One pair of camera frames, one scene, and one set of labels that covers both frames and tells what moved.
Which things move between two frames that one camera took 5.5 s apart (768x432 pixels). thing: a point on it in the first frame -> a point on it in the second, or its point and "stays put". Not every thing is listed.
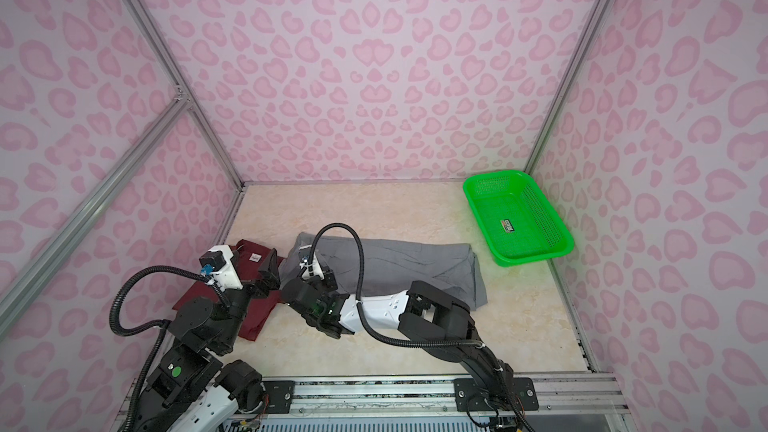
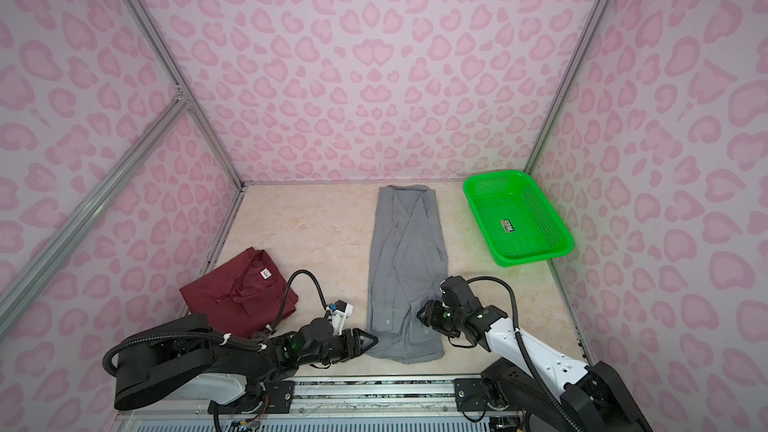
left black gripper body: (252, 290) -> (340, 349)
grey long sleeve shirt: (392, 266) -> (408, 268)
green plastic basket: (515, 219) stays put
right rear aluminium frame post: (580, 60) stays put
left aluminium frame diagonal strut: (61, 239) stays put
